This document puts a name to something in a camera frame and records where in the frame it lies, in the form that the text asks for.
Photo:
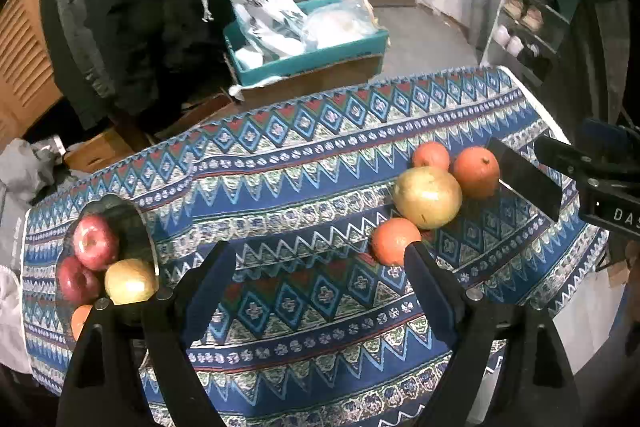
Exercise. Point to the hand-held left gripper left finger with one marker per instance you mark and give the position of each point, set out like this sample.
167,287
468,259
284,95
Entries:
210,287

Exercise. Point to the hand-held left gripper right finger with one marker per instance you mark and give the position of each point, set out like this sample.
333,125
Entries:
430,292

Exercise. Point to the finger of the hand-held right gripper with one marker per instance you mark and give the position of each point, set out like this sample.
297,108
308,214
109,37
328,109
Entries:
555,153
605,136

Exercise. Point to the small orange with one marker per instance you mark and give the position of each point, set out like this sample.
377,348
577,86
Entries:
396,241
431,156

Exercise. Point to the yellow apple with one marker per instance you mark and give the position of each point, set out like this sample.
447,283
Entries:
130,281

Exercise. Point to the large orange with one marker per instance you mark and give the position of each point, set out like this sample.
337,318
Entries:
81,319
476,172

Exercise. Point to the yellow-green apple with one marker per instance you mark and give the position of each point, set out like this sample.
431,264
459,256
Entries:
427,197

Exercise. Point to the clear glass bowl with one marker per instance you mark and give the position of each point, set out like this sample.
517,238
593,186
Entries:
135,227

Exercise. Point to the red apple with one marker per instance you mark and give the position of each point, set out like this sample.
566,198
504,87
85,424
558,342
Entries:
95,242
77,279

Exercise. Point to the dark hanging garment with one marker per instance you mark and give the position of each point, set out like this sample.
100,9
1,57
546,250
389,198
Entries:
610,57

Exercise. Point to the patterned blue tablecloth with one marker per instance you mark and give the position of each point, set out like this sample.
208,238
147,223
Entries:
300,167

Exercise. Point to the wooden drawer box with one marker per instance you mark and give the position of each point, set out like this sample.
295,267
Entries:
100,152

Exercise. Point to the white cloth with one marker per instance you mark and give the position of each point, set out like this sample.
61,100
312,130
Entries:
10,307

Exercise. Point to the grey clothes heap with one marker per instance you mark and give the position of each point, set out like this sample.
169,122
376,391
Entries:
30,162

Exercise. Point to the brown cardboard box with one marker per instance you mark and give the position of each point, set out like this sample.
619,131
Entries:
320,79

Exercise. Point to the teal plastic bin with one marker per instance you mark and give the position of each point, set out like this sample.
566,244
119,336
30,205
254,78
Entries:
310,57

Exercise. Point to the clear plastic bag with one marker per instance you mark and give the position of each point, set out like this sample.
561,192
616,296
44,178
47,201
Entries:
335,24

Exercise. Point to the black hooded coat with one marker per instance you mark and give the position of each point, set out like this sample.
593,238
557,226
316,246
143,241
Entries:
140,7

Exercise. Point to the wooden louvered wardrobe doors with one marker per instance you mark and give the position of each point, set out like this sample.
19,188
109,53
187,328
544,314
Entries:
25,57

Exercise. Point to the grey jacket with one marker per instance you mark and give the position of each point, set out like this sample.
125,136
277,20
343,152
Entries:
75,7

